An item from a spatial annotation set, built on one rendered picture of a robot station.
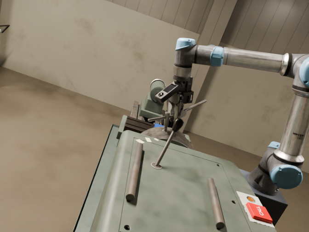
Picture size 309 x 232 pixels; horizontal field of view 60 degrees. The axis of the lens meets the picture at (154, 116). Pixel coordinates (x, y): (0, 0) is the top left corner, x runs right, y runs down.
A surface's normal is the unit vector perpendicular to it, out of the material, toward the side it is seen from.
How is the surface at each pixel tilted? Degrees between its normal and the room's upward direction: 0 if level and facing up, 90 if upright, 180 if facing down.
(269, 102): 90
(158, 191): 0
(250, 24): 90
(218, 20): 90
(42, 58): 90
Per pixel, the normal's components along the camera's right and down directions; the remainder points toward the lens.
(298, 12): -0.07, 0.33
